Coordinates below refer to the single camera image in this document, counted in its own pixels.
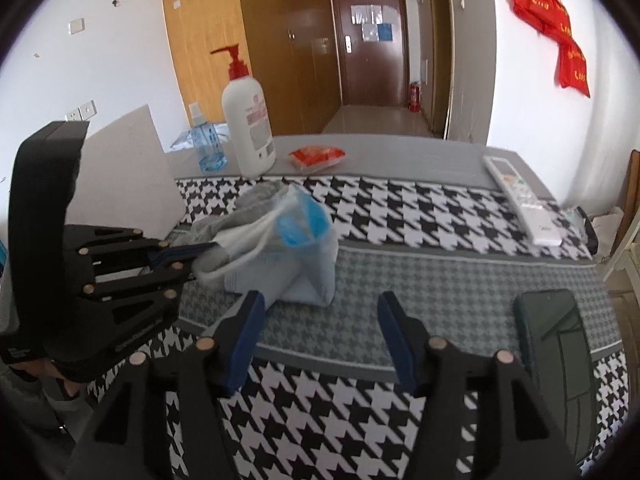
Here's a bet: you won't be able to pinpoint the brown side door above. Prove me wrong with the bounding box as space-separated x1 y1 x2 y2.
427 0 453 136

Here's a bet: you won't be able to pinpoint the houndstooth tablecloth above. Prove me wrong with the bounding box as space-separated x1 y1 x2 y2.
87 135 631 480

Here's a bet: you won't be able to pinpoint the red snack packet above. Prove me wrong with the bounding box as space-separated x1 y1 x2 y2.
287 146 347 175

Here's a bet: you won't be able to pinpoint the black smartphone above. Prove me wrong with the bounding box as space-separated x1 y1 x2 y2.
514 289 598 466

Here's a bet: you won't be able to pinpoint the wooden boards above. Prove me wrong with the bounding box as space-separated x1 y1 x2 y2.
622 149 640 221

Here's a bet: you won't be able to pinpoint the white plastic bag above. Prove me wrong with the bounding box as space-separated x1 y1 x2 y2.
222 240 338 307

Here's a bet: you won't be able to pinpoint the small clear spray bottle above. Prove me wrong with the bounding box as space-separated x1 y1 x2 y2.
189 102 228 173

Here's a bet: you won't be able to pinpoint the grey fluffy sock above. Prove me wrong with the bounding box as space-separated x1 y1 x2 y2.
190 185 296 242

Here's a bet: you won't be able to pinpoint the white pump bottle red cap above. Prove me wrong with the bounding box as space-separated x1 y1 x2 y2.
210 44 277 179

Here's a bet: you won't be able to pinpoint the wooden wardrobe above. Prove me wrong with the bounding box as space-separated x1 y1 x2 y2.
160 0 343 138

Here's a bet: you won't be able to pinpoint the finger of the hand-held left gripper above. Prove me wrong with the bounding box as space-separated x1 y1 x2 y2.
65 224 221 266
85 256 200 344

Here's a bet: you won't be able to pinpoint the clear plastic bag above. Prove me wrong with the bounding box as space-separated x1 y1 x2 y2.
272 185 338 252

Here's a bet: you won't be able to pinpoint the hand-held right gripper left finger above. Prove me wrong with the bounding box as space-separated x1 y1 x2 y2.
70 290 266 480

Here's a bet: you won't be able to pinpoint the red cloth banners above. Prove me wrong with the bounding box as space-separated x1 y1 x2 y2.
510 0 592 98

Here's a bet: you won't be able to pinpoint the white paper notice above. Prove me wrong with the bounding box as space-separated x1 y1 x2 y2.
351 4 384 26

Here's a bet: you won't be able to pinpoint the dark brown door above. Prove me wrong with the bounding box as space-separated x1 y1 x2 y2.
330 0 408 108

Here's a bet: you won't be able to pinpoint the white remote control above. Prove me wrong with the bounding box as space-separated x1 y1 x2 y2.
482 156 563 247

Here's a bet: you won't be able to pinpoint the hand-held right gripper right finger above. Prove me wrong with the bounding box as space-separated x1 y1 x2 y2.
377 291 583 480

